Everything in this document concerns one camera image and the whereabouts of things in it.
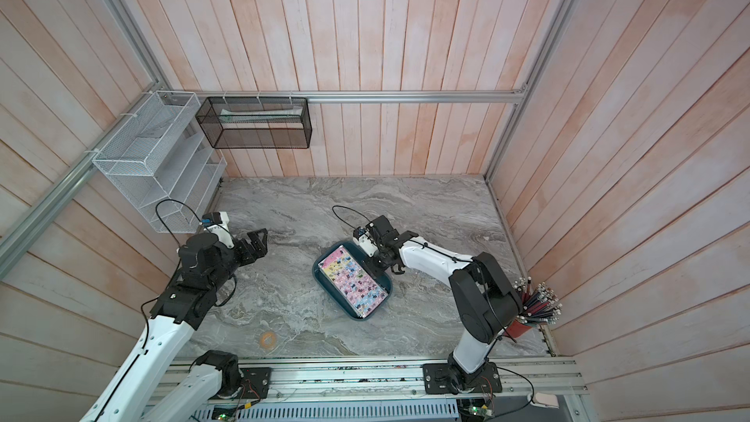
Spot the teal plastic storage box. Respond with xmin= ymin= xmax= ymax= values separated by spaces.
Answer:
xmin=311 ymin=239 xmax=394 ymax=322

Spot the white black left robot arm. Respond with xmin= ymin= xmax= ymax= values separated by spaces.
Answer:
xmin=83 ymin=225 xmax=268 ymax=421

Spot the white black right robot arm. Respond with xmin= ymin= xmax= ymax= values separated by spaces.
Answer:
xmin=353 ymin=216 xmax=523 ymax=395

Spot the red cup of pencils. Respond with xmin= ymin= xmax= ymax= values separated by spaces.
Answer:
xmin=504 ymin=277 xmax=562 ymax=339

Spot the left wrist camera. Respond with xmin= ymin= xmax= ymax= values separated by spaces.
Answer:
xmin=201 ymin=211 xmax=234 ymax=249

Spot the white wire mesh shelf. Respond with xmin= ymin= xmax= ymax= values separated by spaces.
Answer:
xmin=94 ymin=91 xmax=227 ymax=234

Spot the black wire mesh basket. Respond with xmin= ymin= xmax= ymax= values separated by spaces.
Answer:
xmin=196 ymin=96 xmax=313 ymax=150

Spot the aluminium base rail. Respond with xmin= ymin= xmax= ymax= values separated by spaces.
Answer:
xmin=100 ymin=354 xmax=589 ymax=406

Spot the aluminium frame bar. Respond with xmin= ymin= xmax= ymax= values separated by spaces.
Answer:
xmin=161 ymin=90 xmax=525 ymax=104

